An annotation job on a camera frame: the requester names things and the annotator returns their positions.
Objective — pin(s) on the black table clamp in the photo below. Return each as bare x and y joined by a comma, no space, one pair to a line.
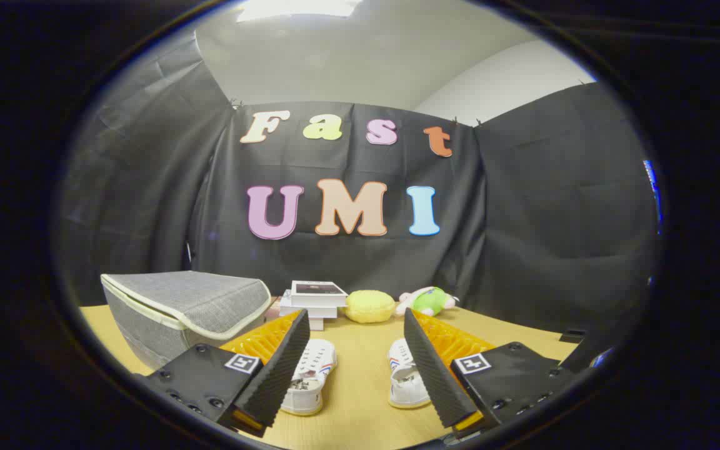
572,336

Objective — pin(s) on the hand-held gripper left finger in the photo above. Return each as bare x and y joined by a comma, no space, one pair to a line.
275,375

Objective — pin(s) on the white canvas shoe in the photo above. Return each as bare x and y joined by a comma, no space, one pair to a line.
400,382
311,375

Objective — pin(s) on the black backdrop cloth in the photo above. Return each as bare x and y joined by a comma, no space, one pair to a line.
522,219

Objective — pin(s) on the plain white book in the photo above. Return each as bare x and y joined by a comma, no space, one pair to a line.
316,324
297,310

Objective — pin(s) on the grey fabric storage box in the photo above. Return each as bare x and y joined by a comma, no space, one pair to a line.
166,300

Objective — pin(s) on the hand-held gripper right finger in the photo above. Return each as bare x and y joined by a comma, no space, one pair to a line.
438,375

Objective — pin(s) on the pink and green plush toy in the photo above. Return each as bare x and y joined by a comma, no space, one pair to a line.
429,302

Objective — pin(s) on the computer monitor screen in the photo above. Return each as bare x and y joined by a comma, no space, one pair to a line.
650,178

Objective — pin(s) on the yellow plush cushion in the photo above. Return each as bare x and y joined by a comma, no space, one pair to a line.
369,306

